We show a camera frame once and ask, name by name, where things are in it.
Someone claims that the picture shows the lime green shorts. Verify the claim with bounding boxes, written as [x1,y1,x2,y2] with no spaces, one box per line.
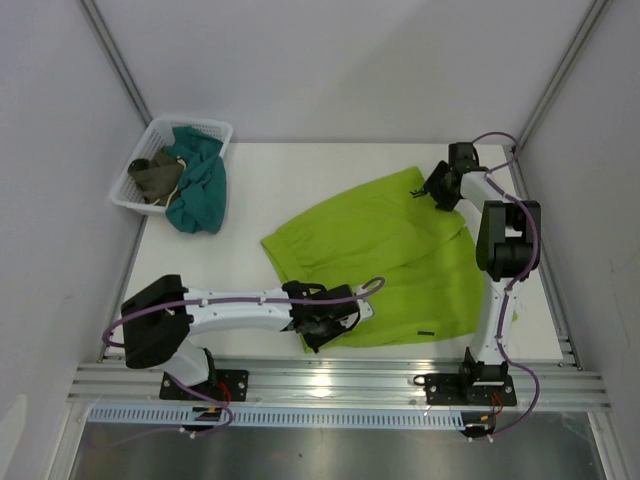
[261,166,506,350]

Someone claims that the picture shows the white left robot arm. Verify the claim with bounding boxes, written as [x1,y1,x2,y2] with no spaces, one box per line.
[121,275,374,400]

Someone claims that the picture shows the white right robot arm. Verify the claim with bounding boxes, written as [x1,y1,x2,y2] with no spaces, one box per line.
[422,142,541,404]

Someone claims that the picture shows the teal shorts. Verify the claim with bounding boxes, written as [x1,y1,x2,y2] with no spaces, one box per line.
[165,126,227,234]

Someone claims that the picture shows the olive brown shorts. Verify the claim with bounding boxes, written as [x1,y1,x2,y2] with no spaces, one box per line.
[127,148,187,208]

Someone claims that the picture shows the white plastic basket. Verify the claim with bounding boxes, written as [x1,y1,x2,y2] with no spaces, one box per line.
[109,114,234,216]

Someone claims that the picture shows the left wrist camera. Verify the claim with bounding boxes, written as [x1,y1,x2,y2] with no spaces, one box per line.
[354,285,375,322]

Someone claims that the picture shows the aluminium mounting rail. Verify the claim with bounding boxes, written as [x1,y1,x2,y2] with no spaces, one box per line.
[67,357,612,412]

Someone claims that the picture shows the slotted grey cable duct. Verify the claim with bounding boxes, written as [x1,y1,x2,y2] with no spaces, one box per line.
[87,404,464,431]

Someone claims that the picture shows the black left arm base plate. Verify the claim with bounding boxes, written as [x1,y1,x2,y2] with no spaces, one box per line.
[159,369,249,403]

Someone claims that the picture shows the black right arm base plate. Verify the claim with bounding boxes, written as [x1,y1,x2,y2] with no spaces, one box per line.
[413,373,517,407]

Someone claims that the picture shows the right aluminium corner post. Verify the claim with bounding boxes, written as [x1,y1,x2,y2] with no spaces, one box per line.
[511,0,614,155]

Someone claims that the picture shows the aluminium corner post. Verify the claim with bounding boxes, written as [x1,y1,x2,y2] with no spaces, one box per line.
[77,0,153,126]
[511,0,614,155]

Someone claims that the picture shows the left aluminium corner post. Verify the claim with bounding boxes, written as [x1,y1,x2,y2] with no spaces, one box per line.
[77,0,153,126]

